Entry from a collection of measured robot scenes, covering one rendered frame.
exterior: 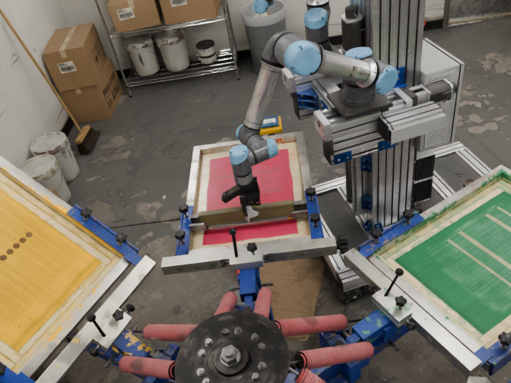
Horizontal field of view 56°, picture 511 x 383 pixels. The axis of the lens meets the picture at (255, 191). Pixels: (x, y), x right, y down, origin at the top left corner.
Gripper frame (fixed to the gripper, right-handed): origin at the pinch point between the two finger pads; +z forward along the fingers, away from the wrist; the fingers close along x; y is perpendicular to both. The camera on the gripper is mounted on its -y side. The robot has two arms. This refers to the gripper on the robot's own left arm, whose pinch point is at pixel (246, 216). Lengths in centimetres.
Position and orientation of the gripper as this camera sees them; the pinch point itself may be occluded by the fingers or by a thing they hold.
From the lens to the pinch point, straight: 205.4
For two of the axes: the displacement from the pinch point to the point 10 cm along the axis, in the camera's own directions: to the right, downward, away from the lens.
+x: -0.2, -6.5, 7.6
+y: 9.9, -1.2, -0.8
